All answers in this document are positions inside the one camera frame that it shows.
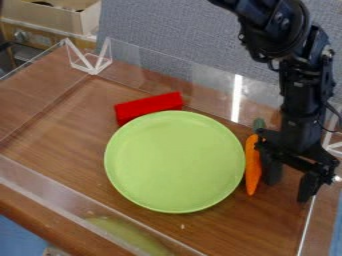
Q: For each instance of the cardboard box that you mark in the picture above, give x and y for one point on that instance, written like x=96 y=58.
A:
x=75 y=16

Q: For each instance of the orange toy carrot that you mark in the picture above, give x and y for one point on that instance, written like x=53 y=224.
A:
x=252 y=172

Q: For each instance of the red wedge block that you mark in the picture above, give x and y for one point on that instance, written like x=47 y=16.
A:
x=130 y=110

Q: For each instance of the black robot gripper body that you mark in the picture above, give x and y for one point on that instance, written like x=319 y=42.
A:
x=313 y=159

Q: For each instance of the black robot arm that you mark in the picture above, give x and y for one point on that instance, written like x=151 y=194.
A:
x=282 y=39

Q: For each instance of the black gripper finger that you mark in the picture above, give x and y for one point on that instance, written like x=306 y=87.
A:
x=271 y=168
x=309 y=186

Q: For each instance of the clear acrylic enclosure wall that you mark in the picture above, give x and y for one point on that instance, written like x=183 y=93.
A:
x=56 y=121

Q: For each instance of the green round plate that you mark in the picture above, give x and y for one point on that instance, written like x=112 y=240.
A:
x=174 y=162

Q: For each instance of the wooden shelf with knob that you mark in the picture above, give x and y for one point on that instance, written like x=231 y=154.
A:
x=24 y=40

